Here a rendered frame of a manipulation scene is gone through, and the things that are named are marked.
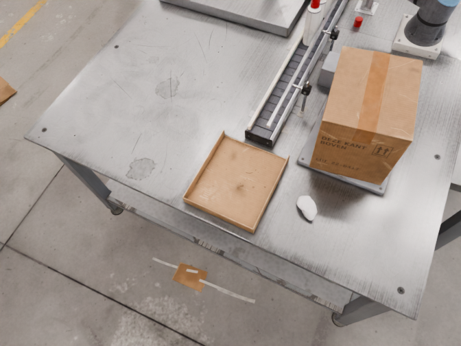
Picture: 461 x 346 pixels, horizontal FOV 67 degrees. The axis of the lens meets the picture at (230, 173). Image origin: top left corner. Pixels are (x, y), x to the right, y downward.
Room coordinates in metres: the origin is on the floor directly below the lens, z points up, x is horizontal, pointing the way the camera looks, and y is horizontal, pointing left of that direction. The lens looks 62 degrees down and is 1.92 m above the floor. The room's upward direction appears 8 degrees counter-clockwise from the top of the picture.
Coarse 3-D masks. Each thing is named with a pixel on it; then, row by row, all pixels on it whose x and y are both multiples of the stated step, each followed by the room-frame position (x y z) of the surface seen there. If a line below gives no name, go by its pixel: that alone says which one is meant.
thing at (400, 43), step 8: (408, 16) 1.19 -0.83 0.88; (400, 24) 1.15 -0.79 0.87; (400, 32) 1.11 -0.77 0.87; (400, 40) 1.06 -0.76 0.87; (392, 48) 1.06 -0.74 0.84; (400, 48) 1.04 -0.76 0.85; (408, 48) 1.03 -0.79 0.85; (416, 48) 1.01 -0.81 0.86; (424, 48) 1.01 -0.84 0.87; (432, 48) 1.00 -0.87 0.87; (440, 48) 0.99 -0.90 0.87; (424, 56) 0.99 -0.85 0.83; (432, 56) 0.98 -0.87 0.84
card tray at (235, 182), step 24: (216, 144) 0.69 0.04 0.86; (240, 144) 0.69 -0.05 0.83; (216, 168) 0.60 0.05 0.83; (240, 168) 0.59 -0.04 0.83; (264, 168) 0.58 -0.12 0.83; (192, 192) 0.52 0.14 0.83; (216, 192) 0.51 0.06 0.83; (240, 192) 0.50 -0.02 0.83; (264, 192) 0.49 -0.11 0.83; (216, 216) 0.42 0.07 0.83; (240, 216) 0.41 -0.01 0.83
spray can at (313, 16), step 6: (312, 0) 1.10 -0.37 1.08; (318, 0) 1.09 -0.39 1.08; (312, 6) 1.10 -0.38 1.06; (318, 6) 1.10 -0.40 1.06; (312, 12) 1.09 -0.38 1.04; (318, 12) 1.08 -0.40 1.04; (306, 18) 1.11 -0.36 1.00; (312, 18) 1.08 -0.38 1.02; (318, 18) 1.09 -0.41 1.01; (306, 24) 1.10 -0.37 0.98; (312, 24) 1.08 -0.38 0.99; (306, 30) 1.10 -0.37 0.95; (312, 30) 1.08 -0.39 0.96; (306, 36) 1.09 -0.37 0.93; (312, 36) 1.08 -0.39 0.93; (306, 42) 1.09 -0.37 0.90
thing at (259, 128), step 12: (300, 48) 1.08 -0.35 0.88; (312, 48) 1.07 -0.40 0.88; (300, 60) 1.01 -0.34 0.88; (288, 72) 0.96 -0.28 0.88; (300, 72) 0.95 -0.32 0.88; (276, 84) 0.91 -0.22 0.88; (276, 96) 0.85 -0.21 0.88; (288, 96) 0.84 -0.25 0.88; (264, 108) 0.80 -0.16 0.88; (264, 120) 0.75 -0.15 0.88; (276, 120) 0.74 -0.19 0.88; (252, 132) 0.70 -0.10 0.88; (264, 132) 0.70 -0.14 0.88
